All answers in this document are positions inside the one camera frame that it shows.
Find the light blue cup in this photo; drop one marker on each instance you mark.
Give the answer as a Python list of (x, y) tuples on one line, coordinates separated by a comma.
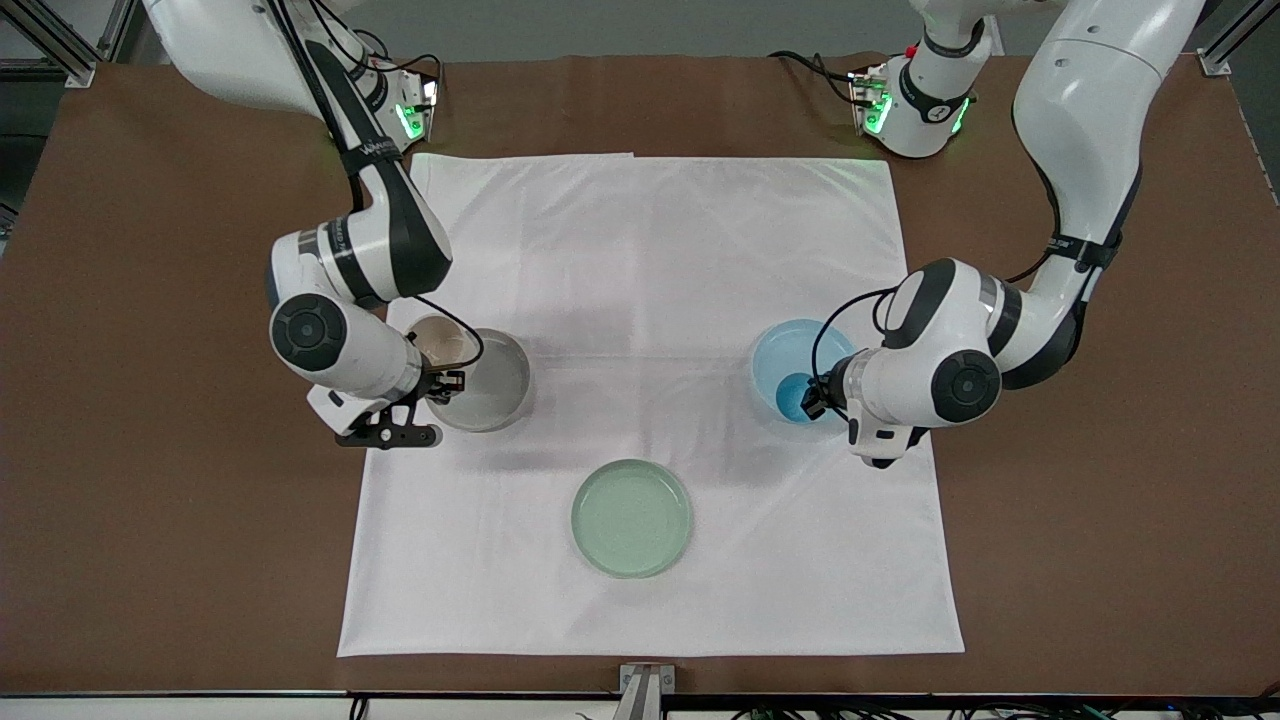
[(795, 395)]

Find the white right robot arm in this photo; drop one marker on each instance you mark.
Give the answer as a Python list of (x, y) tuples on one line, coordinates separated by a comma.
[(340, 345)]

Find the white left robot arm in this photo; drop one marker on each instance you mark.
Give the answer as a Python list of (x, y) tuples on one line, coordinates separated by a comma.
[(1090, 120)]

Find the gray round plate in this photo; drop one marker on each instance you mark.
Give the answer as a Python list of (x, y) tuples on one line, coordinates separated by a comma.
[(500, 385)]

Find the light blue round plate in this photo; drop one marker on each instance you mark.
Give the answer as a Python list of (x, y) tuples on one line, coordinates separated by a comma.
[(785, 345)]

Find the pale green round plate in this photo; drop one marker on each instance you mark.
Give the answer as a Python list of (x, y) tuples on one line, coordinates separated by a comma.
[(631, 518)]

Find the white square cloth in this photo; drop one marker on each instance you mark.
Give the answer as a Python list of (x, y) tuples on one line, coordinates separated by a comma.
[(640, 250)]

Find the metal base connector box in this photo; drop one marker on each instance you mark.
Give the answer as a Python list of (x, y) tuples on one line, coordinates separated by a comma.
[(425, 105), (862, 95)]

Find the brown table cover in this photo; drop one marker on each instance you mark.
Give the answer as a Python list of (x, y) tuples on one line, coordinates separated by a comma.
[(150, 550)]

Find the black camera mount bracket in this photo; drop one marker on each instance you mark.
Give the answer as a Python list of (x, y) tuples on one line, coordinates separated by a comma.
[(400, 437)]

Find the aluminium table edge bracket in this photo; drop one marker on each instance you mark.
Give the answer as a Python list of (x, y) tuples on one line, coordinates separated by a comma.
[(647, 685)]

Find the black table edge rail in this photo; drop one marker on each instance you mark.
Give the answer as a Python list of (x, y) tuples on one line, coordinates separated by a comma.
[(300, 695)]

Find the aluminium frame profile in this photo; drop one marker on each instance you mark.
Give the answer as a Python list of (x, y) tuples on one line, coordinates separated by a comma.
[(1215, 58), (60, 55)]

